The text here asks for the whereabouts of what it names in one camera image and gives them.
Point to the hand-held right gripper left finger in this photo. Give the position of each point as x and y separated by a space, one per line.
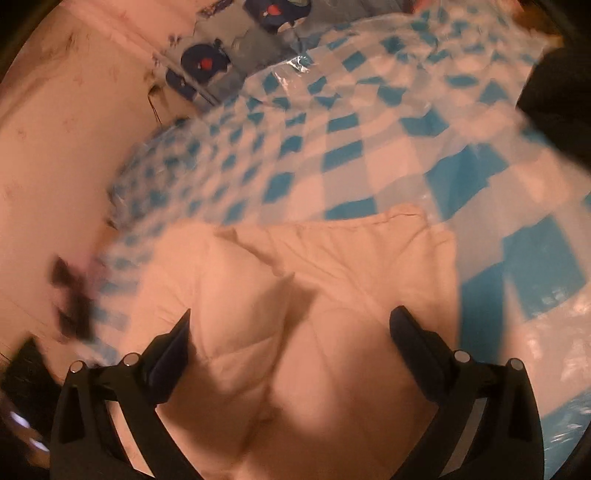
168 364

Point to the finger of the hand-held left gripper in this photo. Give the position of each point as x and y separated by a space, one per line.
74 295

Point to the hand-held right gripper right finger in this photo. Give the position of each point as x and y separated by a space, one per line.
418 360

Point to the large white garment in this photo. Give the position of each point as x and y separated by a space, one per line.
332 295

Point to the blue checkered plastic sheet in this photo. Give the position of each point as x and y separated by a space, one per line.
369 152

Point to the whale print curtain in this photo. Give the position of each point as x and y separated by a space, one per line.
207 60

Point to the dark cloth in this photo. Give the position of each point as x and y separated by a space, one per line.
558 106

